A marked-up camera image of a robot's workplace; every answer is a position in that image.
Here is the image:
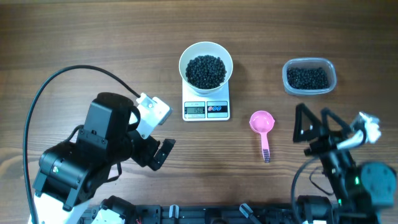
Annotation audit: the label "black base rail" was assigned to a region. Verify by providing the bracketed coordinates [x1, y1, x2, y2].
[77, 194, 352, 224]

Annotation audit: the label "pink measuring scoop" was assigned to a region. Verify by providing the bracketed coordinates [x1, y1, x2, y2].
[249, 111, 275, 163]

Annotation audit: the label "white bowl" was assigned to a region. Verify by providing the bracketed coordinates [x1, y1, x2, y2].
[178, 42, 234, 94]

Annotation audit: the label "white digital kitchen scale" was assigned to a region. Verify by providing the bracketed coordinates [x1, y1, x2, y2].
[182, 82, 231, 122]

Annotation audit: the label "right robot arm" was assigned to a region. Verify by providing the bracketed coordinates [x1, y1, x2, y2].
[290, 103, 397, 223]

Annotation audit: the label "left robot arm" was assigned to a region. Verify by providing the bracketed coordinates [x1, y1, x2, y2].
[29, 92, 175, 223]

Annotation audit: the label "left black cable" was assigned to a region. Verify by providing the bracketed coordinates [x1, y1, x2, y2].
[23, 64, 142, 224]

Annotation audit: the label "clear plastic container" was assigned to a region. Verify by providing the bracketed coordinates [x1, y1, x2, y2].
[282, 57, 337, 96]

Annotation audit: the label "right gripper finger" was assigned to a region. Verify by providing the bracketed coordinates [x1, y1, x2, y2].
[321, 108, 352, 136]
[293, 103, 322, 143]

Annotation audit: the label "black beans in bowl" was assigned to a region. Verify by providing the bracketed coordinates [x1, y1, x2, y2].
[185, 55, 226, 90]

